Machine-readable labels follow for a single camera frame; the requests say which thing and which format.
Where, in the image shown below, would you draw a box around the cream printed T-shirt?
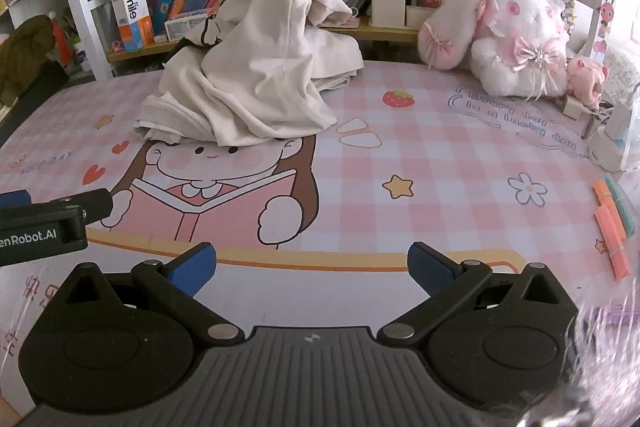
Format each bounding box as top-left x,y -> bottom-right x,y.
134,0 -> 364,148

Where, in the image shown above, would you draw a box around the small pink plush toy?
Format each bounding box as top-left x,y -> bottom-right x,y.
566,55 -> 609,106

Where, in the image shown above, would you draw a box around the flat white orange box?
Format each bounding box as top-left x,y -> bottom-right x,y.
164,9 -> 217,40

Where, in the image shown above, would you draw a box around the short orange paper strips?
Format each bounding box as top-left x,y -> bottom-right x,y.
593,180 -> 619,208

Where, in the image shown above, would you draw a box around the brown garment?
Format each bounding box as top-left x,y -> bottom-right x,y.
0,16 -> 58,105

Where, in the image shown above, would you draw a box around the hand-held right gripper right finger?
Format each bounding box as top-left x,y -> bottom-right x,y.
376,242 -> 576,344

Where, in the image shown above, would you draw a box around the red orange tube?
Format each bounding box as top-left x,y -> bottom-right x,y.
50,12 -> 77,64

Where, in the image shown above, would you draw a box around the white plastic device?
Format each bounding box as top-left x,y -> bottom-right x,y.
587,102 -> 632,172

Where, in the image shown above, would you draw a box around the tall white orange box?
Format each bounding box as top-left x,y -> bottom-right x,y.
109,0 -> 156,52

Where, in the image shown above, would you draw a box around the white pink plush rabbit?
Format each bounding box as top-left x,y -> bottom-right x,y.
419,0 -> 573,98

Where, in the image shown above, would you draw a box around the pink checked cartoon desk mat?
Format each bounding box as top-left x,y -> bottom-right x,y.
0,59 -> 640,427

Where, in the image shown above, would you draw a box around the small white holder box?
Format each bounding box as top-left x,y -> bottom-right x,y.
405,5 -> 439,30

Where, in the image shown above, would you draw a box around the long orange paper strips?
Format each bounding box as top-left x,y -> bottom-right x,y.
595,206 -> 632,281

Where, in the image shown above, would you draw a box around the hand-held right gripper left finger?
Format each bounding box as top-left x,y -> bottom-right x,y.
59,242 -> 246,344

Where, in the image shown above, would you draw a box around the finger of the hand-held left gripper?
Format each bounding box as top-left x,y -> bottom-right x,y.
50,188 -> 115,226
0,190 -> 32,210

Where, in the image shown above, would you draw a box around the small cardboard pen box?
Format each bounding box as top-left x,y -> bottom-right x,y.
371,0 -> 407,28

